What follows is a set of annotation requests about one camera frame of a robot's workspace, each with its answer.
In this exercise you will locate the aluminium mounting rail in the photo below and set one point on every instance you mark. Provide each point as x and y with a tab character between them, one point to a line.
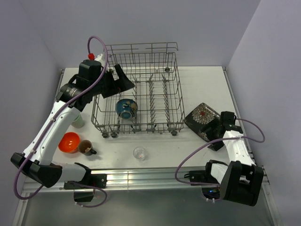
127	179

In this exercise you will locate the dark brown mug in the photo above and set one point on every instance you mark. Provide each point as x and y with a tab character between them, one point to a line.
85	147

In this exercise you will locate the black floral square plate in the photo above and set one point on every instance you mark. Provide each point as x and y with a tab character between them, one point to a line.
199	117

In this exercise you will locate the orange bowl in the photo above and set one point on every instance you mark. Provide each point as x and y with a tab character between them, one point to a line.
69	143

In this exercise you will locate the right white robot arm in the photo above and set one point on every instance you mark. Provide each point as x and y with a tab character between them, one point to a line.
240	180

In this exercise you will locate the pale green cup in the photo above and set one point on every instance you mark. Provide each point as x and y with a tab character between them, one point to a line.
78	122

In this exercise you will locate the blue floral ceramic bowl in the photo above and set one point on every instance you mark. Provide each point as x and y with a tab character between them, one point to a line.
126	108

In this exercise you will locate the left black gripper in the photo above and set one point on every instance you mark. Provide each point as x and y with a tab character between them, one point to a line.
122	84

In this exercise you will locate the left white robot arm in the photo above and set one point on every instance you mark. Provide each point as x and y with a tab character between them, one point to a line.
36	160

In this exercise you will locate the grey wire dish rack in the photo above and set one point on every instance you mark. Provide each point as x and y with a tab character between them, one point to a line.
153	69

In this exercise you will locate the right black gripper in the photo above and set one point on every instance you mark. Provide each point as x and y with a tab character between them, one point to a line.
214	124

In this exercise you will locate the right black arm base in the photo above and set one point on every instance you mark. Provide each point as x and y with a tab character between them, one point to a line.
202	176

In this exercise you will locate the clear drinking glass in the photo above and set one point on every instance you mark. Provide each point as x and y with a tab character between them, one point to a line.
139	153

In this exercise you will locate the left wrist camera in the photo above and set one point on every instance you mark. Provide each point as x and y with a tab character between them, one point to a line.
99	58

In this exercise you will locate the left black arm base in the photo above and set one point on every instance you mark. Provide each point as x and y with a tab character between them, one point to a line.
96	182

